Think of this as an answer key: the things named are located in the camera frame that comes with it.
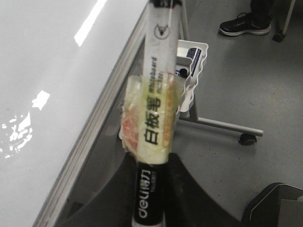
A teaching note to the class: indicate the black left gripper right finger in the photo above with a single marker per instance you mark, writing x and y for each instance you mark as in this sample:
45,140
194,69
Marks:
187,204

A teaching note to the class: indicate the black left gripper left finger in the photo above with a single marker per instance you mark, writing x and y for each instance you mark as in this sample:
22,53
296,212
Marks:
113,205

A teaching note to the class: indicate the taped black whiteboard marker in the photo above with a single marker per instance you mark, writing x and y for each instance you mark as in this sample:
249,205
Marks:
156,111

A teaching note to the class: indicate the grey whiteboard stand leg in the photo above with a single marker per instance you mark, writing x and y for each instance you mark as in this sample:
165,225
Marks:
193,111

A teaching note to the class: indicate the white whiteboard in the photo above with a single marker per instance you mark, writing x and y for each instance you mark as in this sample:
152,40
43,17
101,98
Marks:
62,63

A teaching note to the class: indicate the dark chair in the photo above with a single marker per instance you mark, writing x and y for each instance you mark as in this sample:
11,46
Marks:
264,209

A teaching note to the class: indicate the black caster wheel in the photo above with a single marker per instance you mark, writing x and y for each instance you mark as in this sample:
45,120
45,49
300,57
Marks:
247,139

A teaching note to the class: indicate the black capped marker middle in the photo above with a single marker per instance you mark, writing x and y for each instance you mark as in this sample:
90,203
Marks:
181,72

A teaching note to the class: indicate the white plastic marker tray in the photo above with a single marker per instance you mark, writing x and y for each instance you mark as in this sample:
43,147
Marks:
187,99

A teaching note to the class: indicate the blue capped marker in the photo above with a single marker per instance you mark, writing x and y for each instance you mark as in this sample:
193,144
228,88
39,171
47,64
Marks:
194,54

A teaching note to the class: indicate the black sneaker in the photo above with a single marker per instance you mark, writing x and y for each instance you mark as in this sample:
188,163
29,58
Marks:
246,23

